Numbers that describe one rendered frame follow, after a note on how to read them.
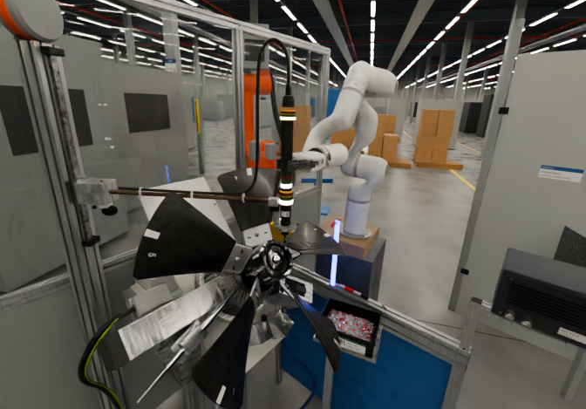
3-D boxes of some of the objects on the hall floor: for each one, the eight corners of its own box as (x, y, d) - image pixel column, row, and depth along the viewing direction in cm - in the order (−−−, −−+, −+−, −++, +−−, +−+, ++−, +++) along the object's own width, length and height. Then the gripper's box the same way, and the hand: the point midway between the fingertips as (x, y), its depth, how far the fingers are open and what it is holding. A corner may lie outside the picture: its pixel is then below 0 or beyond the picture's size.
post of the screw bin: (317, 465, 135) (328, 331, 111) (319, 458, 137) (330, 325, 113) (323, 469, 133) (335, 333, 110) (325, 462, 136) (337, 328, 112)
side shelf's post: (184, 419, 152) (169, 289, 128) (191, 412, 155) (177, 285, 131) (188, 424, 150) (173, 293, 125) (195, 418, 153) (181, 289, 128)
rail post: (274, 380, 174) (275, 272, 151) (278, 376, 177) (280, 269, 154) (278, 385, 172) (281, 275, 149) (282, 380, 175) (285, 271, 152)
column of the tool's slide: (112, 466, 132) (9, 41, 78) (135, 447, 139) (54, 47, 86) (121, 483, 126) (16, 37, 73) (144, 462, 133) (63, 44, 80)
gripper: (298, 145, 101) (262, 149, 87) (338, 150, 91) (305, 156, 77) (297, 165, 103) (262, 173, 89) (337, 173, 93) (303, 182, 79)
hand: (286, 164), depth 84 cm, fingers closed on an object, 4 cm apart
